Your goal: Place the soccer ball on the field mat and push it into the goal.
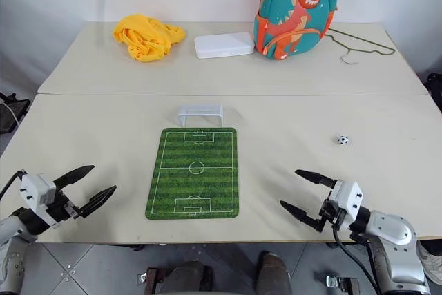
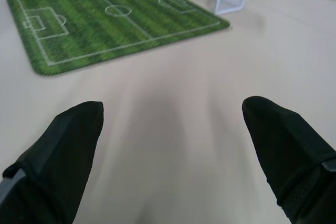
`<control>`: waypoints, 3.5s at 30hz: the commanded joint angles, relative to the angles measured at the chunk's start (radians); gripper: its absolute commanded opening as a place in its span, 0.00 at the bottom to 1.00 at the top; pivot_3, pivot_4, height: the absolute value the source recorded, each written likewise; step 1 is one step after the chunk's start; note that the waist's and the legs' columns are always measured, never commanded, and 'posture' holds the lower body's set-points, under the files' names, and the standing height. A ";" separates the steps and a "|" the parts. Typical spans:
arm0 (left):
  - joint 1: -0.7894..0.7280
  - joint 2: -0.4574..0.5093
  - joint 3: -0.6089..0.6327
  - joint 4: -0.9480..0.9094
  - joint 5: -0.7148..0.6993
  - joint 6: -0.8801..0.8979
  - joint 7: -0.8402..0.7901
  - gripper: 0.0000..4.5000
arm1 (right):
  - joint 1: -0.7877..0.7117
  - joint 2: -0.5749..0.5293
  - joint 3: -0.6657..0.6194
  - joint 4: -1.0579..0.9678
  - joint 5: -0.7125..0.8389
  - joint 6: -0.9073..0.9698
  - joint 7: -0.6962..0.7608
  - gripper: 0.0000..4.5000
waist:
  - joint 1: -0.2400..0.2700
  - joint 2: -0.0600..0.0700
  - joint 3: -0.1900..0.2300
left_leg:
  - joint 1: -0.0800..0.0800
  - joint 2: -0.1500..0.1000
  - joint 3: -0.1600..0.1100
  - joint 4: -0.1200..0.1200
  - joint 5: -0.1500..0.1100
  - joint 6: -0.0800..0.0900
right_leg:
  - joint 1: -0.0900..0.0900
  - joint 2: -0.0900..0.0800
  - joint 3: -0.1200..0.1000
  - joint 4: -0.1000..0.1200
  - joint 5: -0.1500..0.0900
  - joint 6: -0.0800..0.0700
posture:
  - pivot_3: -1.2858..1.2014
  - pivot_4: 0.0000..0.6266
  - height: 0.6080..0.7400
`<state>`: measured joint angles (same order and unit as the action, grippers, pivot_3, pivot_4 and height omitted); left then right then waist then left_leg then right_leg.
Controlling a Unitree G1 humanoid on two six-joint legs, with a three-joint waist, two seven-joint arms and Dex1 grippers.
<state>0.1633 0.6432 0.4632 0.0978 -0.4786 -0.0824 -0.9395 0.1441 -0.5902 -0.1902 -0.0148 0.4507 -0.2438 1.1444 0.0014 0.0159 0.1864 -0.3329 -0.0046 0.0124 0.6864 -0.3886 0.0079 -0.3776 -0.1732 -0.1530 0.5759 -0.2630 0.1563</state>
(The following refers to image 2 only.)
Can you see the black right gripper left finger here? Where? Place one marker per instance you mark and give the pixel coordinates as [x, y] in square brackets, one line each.
[56, 161]

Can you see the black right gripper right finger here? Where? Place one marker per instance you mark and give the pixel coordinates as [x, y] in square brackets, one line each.
[291, 155]

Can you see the green soccer field mat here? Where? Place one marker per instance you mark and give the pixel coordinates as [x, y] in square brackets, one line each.
[105, 24]

